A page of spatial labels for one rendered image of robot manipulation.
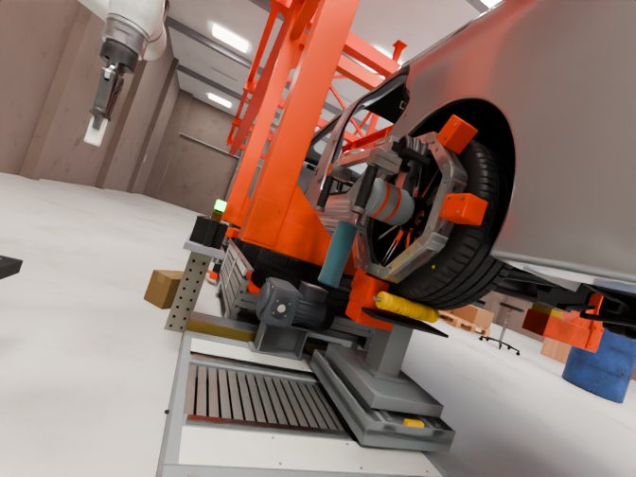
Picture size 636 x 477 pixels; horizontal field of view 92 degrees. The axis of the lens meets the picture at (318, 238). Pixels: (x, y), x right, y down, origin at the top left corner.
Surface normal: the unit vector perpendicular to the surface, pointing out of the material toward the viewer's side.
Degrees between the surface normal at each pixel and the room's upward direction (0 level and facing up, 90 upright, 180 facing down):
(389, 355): 90
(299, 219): 90
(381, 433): 90
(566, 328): 90
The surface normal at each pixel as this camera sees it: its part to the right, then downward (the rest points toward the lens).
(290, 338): 0.34, 0.10
